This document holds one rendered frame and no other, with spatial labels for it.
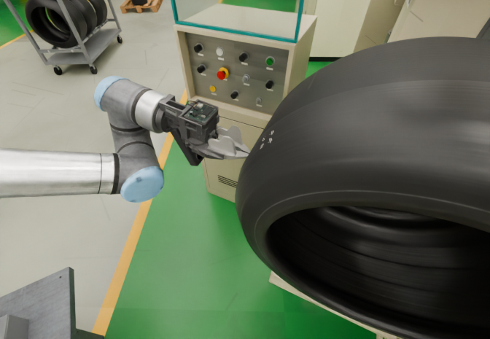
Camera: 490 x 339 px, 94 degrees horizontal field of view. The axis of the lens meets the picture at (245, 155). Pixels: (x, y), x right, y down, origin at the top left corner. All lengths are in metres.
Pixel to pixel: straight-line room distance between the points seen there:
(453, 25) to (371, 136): 0.40
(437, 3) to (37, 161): 0.77
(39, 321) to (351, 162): 1.18
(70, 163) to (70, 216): 1.75
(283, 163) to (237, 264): 1.41
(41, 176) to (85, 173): 0.06
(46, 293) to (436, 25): 1.44
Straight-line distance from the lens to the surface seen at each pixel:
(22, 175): 0.53
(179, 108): 0.51
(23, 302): 1.32
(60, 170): 0.53
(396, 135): 0.27
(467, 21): 0.64
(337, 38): 3.99
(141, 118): 0.55
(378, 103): 0.29
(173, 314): 1.68
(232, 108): 1.23
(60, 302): 1.24
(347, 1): 3.87
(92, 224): 2.13
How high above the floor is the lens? 1.61
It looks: 46 degrees down
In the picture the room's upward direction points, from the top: straight up
